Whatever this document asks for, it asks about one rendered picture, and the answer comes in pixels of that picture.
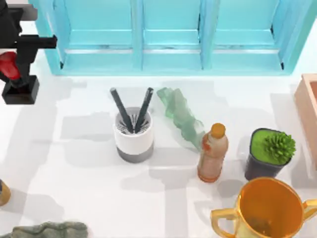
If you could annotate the green plant in black pot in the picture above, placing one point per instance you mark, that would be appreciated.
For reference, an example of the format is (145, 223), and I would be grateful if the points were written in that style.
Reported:
(267, 151)

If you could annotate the gold trophy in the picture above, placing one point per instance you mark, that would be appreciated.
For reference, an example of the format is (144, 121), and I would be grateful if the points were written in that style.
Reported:
(270, 210)

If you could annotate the white and grey pen holder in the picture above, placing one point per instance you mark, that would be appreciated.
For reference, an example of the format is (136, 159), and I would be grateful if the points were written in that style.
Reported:
(133, 146)

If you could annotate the light blue rack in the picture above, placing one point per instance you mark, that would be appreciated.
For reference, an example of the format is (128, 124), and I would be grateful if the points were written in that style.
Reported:
(173, 32)

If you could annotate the clear green crumpled bag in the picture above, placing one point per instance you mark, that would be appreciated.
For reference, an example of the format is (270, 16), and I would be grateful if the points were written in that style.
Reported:
(182, 116)

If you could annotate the orange bottle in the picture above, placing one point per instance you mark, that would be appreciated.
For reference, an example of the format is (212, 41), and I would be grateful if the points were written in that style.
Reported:
(213, 153)

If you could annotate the grey green lumpy object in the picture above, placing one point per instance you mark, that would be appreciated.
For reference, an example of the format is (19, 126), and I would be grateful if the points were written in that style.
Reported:
(49, 230)

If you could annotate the black pen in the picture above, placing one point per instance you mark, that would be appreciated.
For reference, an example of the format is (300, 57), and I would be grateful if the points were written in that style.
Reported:
(144, 106)
(121, 109)

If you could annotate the salmon-coloured box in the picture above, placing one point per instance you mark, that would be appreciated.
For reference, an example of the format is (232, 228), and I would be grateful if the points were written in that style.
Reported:
(305, 106)

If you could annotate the red trophy with black base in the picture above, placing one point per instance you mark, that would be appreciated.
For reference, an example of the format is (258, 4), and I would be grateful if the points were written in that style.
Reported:
(8, 65)

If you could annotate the tan and dark round object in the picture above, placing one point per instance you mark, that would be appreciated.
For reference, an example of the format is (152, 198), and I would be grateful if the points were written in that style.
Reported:
(3, 194)

